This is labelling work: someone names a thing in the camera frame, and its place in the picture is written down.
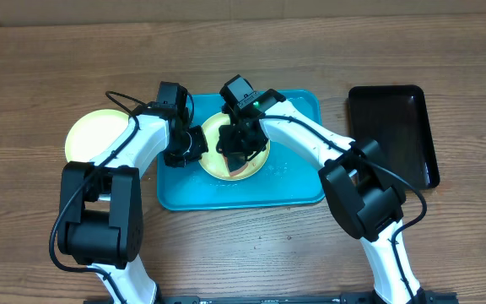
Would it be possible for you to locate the red black sponge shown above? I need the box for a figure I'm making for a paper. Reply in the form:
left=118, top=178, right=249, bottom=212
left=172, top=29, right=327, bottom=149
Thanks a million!
left=224, top=155, right=248, bottom=176

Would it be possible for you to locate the yellow plate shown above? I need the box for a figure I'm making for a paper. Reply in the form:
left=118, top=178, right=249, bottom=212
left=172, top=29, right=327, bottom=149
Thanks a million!
left=199, top=112, right=271, bottom=181
left=64, top=109, right=128, bottom=162

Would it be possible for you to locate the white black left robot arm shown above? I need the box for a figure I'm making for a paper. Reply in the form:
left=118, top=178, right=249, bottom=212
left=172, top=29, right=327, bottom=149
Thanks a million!
left=48, top=82, right=208, bottom=303

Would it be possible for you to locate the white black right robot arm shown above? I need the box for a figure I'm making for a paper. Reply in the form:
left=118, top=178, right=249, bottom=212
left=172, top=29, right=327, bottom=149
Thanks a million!
left=217, top=75, right=426, bottom=303

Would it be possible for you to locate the teal plastic tray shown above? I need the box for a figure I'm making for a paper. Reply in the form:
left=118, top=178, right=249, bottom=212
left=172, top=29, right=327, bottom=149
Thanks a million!
left=156, top=89, right=327, bottom=212

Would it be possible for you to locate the black plastic tray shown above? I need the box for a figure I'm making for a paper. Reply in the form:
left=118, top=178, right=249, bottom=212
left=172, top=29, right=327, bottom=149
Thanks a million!
left=347, top=84, right=440, bottom=189

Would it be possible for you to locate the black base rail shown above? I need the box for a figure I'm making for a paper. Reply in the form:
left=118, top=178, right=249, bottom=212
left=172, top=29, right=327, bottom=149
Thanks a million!
left=84, top=290, right=459, bottom=304

